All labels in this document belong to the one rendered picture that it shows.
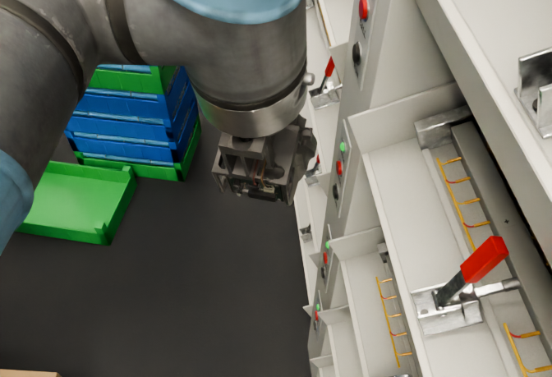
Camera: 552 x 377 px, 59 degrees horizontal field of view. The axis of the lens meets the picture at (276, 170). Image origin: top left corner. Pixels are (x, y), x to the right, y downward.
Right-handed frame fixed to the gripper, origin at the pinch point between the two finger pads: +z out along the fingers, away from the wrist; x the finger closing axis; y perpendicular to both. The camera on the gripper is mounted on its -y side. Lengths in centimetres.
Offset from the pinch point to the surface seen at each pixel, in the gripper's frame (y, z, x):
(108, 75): -30, 34, -48
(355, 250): 7.2, 2.7, 11.0
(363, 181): 3.6, -9.4, 10.3
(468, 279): 15.1, -24.2, 16.9
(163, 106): -29, 42, -37
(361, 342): 17.3, 2.1, 13.2
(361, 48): -3.4, -20.7, 8.0
